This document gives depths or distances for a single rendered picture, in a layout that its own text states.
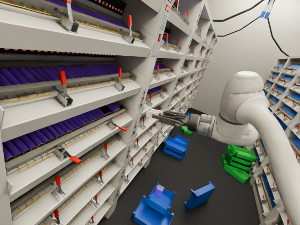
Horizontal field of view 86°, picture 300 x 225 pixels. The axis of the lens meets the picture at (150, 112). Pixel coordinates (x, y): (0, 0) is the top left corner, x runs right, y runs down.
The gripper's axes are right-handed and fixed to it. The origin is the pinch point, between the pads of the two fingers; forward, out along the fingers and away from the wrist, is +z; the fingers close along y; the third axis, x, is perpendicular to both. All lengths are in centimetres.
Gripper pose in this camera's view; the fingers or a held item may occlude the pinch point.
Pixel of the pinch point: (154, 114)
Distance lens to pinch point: 75.3
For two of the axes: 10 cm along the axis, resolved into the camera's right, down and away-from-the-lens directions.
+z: -9.1, -2.0, 3.6
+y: -4.0, 2.7, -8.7
